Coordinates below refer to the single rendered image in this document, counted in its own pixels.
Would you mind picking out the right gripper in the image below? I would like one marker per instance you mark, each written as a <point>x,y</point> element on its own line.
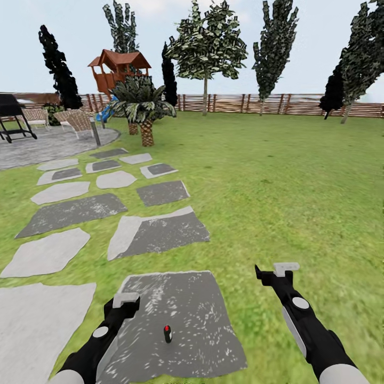
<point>270,279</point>

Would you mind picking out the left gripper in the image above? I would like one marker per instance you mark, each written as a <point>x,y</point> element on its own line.
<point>126,311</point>

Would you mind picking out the charcoal grill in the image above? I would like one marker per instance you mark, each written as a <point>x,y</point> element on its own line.
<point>9,106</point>

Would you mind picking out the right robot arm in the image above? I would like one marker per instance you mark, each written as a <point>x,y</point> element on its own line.
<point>322,348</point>

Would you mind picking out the pesticide atomizer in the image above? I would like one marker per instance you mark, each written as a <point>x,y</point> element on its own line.
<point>168,334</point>

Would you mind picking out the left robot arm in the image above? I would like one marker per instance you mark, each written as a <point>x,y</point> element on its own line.
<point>87,365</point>

